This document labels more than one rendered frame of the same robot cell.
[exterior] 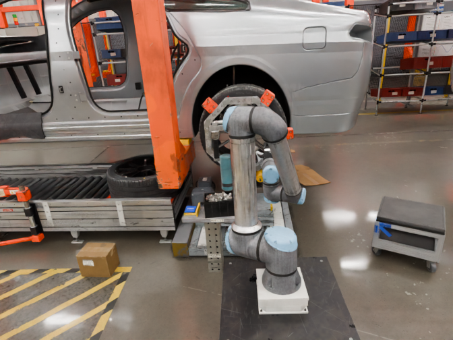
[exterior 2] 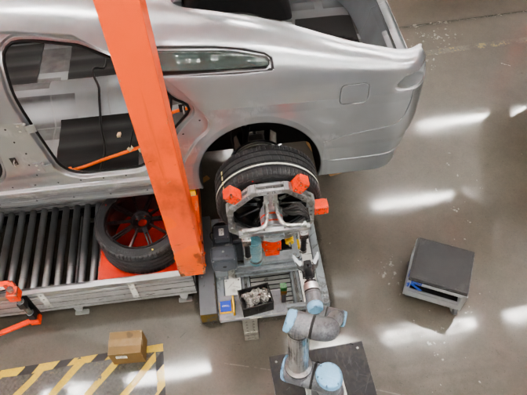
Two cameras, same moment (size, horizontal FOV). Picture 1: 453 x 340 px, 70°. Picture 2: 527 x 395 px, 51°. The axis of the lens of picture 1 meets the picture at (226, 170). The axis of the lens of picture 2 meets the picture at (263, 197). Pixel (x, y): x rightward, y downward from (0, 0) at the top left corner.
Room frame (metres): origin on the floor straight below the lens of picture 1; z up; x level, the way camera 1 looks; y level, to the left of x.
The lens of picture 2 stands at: (0.35, 0.24, 3.66)
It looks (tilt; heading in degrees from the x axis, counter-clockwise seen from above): 53 degrees down; 350
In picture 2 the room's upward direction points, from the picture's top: 3 degrees counter-clockwise
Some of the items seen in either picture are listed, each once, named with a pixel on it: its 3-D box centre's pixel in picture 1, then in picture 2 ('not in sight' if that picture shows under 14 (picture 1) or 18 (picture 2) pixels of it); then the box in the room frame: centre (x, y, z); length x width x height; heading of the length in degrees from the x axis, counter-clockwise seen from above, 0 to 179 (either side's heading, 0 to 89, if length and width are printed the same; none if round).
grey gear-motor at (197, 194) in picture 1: (206, 198); (223, 246); (2.47, 0.19, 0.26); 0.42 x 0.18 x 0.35; 174
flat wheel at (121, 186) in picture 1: (146, 177); (143, 226); (2.68, 0.72, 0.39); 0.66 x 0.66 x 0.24
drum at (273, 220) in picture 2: not in sight; (271, 222); (2.19, -0.12, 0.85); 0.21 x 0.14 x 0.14; 174
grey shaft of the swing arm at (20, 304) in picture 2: (30, 214); (23, 305); (2.29, 1.58, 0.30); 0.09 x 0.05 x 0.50; 84
